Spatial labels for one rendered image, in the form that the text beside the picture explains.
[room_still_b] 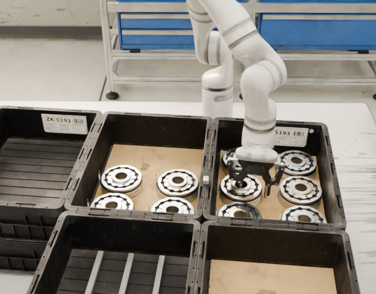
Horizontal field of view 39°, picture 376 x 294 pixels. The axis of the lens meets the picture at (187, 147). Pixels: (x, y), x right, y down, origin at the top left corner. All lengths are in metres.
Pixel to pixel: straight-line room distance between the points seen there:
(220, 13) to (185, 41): 2.07
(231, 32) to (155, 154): 0.49
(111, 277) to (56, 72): 2.69
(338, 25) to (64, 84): 1.73
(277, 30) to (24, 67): 1.73
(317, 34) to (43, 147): 2.07
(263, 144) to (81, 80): 2.51
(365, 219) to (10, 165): 0.96
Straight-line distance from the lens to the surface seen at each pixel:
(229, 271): 1.17
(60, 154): 1.52
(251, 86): 1.11
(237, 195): 1.30
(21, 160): 1.52
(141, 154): 1.48
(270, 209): 1.32
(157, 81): 3.30
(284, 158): 1.44
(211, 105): 1.57
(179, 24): 3.15
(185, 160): 1.45
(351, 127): 1.90
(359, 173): 1.70
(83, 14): 4.13
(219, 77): 1.52
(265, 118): 1.17
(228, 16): 1.13
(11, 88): 3.63
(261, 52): 1.16
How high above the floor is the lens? 1.71
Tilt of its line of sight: 36 degrees down
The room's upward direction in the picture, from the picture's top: straight up
